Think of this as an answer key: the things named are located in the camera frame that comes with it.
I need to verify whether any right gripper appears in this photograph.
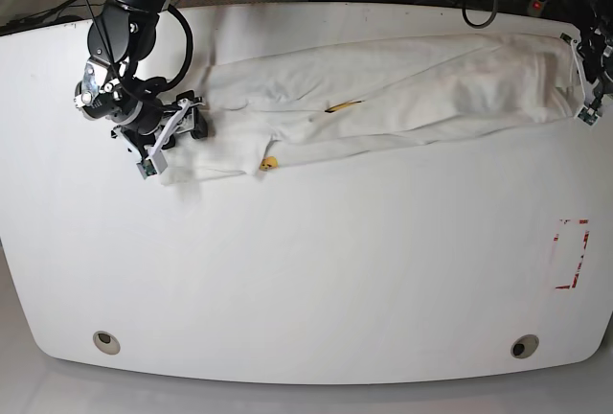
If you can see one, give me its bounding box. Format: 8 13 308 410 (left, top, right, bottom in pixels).
111 91 209 163

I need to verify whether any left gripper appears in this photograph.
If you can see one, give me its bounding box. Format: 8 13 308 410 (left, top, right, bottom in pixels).
560 33 612 115

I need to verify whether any white printed T-shirt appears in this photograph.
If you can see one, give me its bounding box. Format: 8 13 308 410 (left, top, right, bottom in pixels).
161 34 581 185

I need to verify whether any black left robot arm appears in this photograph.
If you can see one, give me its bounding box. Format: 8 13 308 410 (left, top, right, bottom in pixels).
569 0 612 126

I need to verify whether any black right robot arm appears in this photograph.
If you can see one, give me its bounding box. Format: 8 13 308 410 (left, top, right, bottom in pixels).
75 0 209 165

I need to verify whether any red tape rectangle marker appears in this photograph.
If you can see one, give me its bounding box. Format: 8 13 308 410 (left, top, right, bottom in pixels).
550 218 590 290

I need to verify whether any black tripod leg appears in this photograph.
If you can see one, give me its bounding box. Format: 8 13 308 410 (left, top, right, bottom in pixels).
1 0 85 36

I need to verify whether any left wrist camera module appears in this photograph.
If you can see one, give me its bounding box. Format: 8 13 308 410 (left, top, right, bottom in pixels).
576 105 601 127

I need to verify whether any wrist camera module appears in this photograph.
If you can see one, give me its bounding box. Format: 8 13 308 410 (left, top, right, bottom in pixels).
576 105 601 127
136 153 168 179

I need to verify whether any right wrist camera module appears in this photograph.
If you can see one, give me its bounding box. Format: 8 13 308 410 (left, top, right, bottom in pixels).
136 153 168 179

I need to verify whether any left table cable grommet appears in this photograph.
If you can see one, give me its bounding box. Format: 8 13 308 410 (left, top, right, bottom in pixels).
93 331 121 356

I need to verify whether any table cable grommet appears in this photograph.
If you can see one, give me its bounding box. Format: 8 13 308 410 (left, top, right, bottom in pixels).
93 331 121 356
511 334 539 359

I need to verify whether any right table cable grommet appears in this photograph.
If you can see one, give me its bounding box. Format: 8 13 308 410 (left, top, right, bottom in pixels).
511 334 539 359

